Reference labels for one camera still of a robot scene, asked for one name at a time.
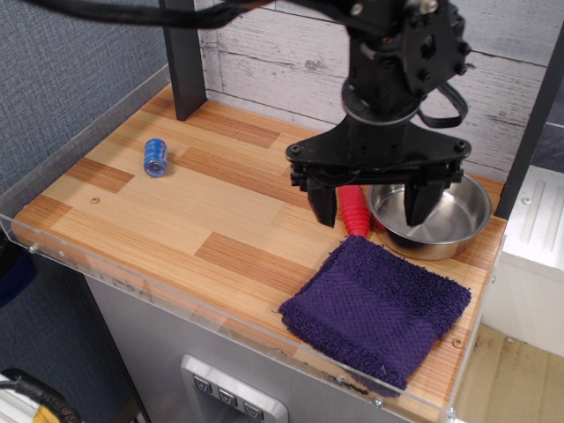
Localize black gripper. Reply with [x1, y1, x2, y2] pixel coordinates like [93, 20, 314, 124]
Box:
[286, 116, 471, 227]

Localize stainless steel pan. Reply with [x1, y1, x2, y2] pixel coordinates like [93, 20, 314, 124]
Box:
[367, 176, 492, 260]

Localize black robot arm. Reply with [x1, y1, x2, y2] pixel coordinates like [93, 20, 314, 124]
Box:
[286, 1, 471, 226]

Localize purple folded towel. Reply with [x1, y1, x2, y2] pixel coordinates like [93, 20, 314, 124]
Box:
[279, 235, 471, 390]

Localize white metal side cabinet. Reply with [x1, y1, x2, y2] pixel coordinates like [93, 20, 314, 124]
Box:
[482, 166, 563, 356]

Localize small blue can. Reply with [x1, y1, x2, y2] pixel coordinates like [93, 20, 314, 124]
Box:
[144, 138, 168, 178]

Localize silver cabinet with button panel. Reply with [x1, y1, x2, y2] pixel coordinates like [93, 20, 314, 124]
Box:
[87, 278, 446, 422]

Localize red handled metal spoon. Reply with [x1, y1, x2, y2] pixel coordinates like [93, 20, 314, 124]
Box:
[338, 185, 371, 237]

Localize dark right vertical post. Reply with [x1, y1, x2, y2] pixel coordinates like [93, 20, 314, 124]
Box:
[494, 27, 563, 219]

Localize dark vertical post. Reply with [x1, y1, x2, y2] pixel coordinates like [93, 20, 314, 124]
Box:
[494, 27, 563, 219]
[163, 27, 207, 121]

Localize dark left vertical post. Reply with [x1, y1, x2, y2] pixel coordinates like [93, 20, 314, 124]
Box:
[163, 27, 207, 121]

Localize black braided cable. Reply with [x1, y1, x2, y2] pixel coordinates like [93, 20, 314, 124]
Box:
[26, 0, 274, 31]

